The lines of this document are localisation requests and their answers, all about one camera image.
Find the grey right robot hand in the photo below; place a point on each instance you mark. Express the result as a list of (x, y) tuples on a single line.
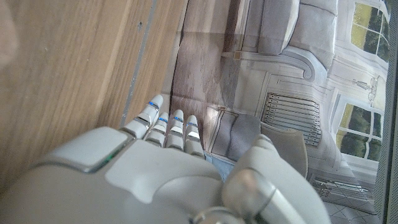
[(155, 186)]

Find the printed living room backdrop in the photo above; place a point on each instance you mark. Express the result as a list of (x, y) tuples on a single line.
[(280, 77)]

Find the grey perforated panel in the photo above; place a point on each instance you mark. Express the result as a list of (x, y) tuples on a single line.
[(390, 124)]

